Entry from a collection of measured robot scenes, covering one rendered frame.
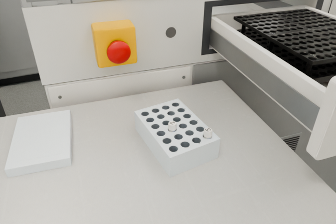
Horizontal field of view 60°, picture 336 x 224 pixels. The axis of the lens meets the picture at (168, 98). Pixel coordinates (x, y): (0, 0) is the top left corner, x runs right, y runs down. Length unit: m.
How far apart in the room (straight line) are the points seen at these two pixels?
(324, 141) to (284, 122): 0.52
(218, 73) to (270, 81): 0.23
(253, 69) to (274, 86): 0.06
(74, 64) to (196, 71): 0.26
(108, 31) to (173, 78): 0.19
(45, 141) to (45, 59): 0.16
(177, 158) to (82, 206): 0.14
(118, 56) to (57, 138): 0.16
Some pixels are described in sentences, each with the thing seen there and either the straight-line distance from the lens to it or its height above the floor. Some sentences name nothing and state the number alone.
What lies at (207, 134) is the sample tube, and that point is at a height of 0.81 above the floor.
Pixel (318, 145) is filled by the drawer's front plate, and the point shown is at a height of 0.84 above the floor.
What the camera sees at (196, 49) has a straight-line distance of 0.62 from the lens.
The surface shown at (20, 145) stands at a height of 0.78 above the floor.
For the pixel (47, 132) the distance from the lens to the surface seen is 0.51.
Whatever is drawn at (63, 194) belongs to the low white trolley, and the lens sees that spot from 0.43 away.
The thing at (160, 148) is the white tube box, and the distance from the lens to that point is 0.42.
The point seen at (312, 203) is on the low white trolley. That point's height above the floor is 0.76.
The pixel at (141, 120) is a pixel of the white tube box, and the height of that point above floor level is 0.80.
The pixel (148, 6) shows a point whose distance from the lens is 0.56.
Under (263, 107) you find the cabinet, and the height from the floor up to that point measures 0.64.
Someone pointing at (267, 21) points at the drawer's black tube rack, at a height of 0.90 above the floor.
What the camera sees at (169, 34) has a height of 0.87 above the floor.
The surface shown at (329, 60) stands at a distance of 0.48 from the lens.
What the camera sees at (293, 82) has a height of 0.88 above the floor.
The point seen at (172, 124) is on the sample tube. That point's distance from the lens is 0.43.
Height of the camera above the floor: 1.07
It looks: 33 degrees down
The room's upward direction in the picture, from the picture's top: straight up
